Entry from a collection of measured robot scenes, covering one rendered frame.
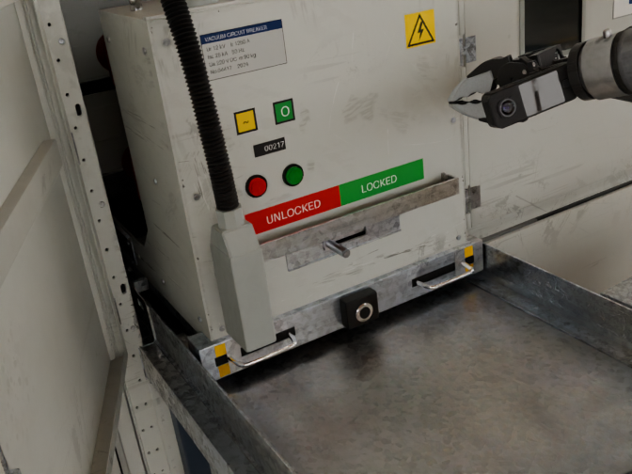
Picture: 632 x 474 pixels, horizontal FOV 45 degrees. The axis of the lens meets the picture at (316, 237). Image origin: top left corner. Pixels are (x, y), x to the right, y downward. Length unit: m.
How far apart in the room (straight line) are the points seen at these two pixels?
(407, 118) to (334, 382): 0.42
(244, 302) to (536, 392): 0.42
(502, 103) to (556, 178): 0.80
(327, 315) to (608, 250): 0.93
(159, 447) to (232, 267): 0.55
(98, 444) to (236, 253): 0.35
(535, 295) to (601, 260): 0.65
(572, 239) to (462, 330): 0.65
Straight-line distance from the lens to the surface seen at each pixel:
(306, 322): 1.20
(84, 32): 1.81
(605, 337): 1.24
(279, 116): 1.08
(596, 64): 0.96
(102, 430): 1.17
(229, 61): 1.04
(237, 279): 0.99
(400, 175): 1.22
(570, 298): 1.26
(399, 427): 1.06
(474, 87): 1.07
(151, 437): 1.43
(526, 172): 1.67
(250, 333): 1.03
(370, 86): 1.15
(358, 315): 1.21
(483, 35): 1.52
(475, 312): 1.30
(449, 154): 1.27
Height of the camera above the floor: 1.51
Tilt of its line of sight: 24 degrees down
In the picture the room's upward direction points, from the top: 7 degrees counter-clockwise
